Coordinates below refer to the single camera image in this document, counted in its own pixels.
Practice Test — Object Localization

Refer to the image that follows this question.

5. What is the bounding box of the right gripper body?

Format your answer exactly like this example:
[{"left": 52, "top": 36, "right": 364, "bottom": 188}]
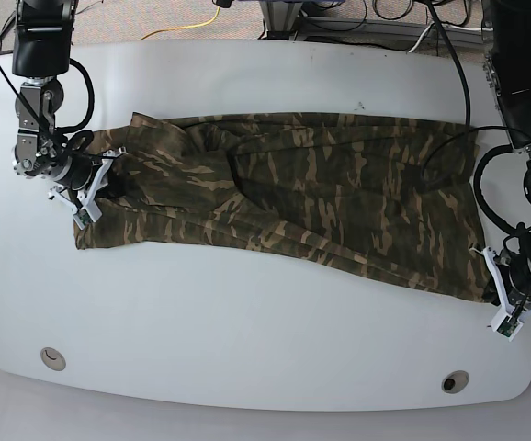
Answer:
[{"left": 48, "top": 147, "right": 126, "bottom": 221}]

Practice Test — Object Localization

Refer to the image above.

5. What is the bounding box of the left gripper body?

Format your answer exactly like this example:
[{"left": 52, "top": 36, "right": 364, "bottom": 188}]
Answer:
[{"left": 470, "top": 246, "right": 531, "bottom": 329}]

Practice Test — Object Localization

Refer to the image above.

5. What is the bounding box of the camouflage t-shirt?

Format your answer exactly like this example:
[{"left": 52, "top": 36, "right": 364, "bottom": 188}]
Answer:
[{"left": 74, "top": 113, "right": 496, "bottom": 303}]

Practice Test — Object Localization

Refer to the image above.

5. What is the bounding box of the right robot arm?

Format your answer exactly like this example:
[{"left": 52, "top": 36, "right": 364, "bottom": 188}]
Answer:
[{"left": 12, "top": 1, "right": 126, "bottom": 229}]

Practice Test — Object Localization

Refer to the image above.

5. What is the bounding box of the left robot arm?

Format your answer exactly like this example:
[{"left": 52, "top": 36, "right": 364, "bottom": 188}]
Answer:
[{"left": 473, "top": 1, "right": 531, "bottom": 339}]

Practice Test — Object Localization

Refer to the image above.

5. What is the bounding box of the right table grommet hole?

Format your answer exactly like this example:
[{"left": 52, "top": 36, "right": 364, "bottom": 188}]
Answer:
[{"left": 441, "top": 370, "right": 469, "bottom": 394}]

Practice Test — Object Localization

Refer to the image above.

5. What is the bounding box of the table grommet hole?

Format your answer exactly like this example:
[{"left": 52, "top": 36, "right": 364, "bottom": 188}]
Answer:
[
  {"left": 40, "top": 347, "right": 66, "bottom": 372},
  {"left": 441, "top": 370, "right": 469, "bottom": 394}
]

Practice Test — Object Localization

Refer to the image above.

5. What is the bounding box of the left table grommet hole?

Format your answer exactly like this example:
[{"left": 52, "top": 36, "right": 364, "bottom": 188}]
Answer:
[{"left": 40, "top": 347, "right": 66, "bottom": 372}]

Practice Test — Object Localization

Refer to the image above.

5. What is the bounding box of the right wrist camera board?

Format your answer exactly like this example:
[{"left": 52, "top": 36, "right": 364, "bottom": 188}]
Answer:
[{"left": 73, "top": 210, "right": 96, "bottom": 231}]

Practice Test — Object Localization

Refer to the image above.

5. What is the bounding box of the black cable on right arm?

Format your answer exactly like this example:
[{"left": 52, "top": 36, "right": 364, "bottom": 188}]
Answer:
[{"left": 58, "top": 57, "right": 96, "bottom": 137}]

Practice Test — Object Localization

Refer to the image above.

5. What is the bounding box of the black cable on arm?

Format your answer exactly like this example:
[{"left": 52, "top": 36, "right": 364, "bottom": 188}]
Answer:
[
  {"left": 419, "top": 0, "right": 531, "bottom": 240},
  {"left": 58, "top": 57, "right": 96, "bottom": 137}
]

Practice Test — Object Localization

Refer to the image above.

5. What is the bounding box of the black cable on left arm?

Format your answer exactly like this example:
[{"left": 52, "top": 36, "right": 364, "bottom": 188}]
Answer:
[{"left": 419, "top": 0, "right": 531, "bottom": 240}]

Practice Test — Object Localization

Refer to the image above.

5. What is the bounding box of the yellow cable on floor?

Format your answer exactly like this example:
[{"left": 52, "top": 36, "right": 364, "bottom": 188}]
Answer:
[{"left": 139, "top": 6, "right": 223, "bottom": 41}]

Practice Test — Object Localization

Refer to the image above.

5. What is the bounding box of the aluminium frame stand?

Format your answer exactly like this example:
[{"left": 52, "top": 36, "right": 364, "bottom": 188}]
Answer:
[{"left": 259, "top": 1, "right": 482, "bottom": 52}]

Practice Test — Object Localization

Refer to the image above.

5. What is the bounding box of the white cable on floor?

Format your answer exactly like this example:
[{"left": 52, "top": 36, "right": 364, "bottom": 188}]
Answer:
[{"left": 407, "top": 22, "right": 436, "bottom": 54}]

